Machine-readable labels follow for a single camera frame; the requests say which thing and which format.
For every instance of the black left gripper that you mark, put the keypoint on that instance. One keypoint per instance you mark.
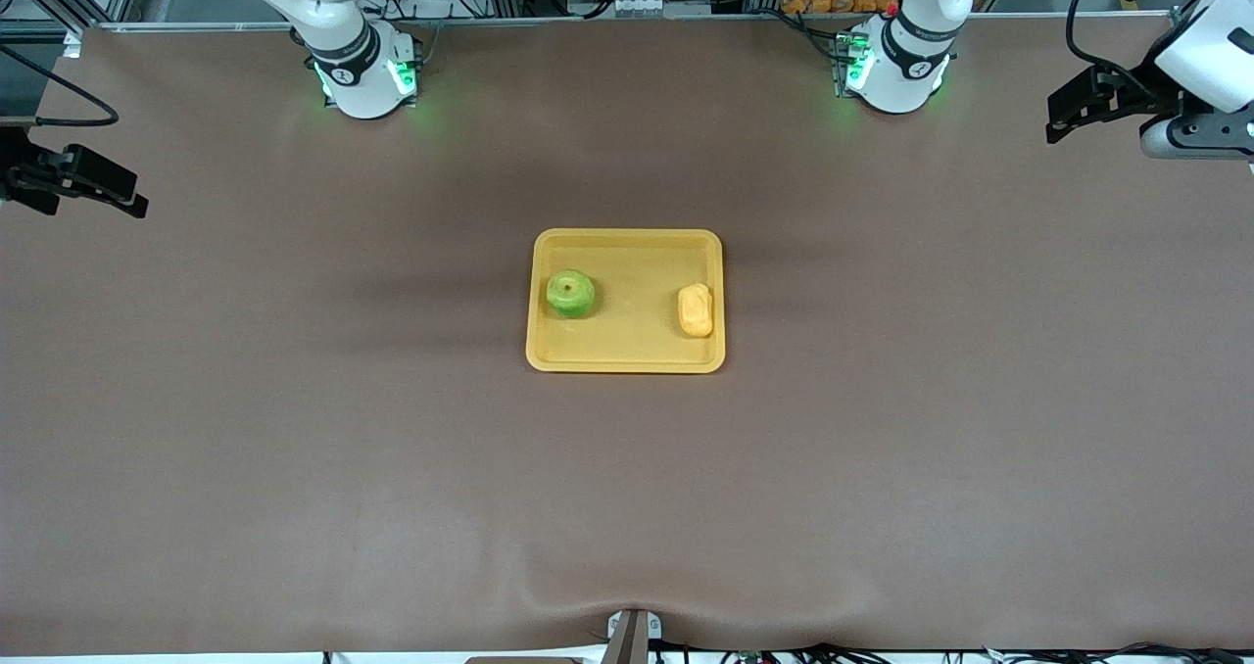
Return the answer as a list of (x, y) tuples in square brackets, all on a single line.
[(1143, 102)]

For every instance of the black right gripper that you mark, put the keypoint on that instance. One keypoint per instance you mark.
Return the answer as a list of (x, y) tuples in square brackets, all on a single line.
[(20, 176)]

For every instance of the yellow potato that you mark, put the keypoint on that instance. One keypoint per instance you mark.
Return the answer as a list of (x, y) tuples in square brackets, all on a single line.
[(696, 311)]

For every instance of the green apple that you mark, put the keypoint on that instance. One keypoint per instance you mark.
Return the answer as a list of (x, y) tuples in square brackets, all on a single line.
[(570, 297)]

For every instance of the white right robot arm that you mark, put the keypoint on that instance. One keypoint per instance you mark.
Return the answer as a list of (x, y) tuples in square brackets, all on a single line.
[(358, 76)]

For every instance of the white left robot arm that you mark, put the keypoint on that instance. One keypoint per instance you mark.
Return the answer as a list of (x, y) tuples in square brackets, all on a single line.
[(906, 67)]

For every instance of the yellow plastic tray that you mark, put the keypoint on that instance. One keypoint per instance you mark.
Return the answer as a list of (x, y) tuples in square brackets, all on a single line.
[(637, 341)]

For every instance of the grey terminal strip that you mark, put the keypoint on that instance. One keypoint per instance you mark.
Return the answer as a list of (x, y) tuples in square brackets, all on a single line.
[(639, 4)]

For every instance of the brown table mat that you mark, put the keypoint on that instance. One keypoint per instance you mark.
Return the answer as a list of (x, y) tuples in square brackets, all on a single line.
[(627, 498)]

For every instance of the aluminium table edge rail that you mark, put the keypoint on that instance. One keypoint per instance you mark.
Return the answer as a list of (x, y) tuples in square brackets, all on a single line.
[(627, 19)]

